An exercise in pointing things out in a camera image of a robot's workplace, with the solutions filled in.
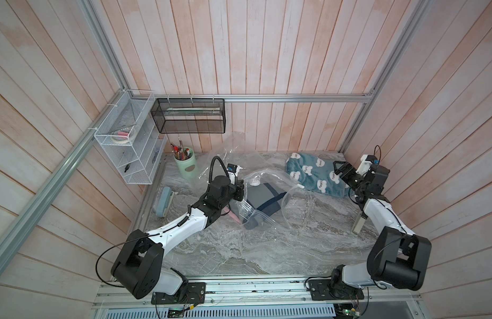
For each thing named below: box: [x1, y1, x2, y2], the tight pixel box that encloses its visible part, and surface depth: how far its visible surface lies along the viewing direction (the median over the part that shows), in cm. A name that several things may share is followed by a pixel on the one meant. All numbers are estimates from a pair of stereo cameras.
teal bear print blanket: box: [285, 152, 352, 197], surface depth 106 cm
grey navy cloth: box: [242, 181, 287, 230], surface depth 91 cm
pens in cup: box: [170, 137, 193, 161], surface depth 100 cm
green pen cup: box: [173, 146, 199, 182], surface depth 103 cm
